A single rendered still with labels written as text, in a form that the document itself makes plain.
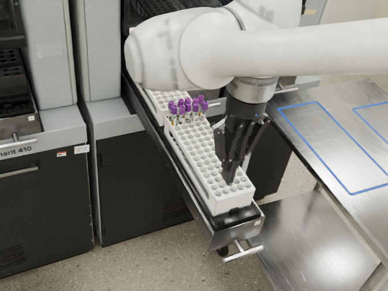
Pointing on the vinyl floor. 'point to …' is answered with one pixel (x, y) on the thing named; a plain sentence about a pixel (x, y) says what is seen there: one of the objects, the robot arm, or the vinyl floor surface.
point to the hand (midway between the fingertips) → (229, 167)
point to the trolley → (306, 200)
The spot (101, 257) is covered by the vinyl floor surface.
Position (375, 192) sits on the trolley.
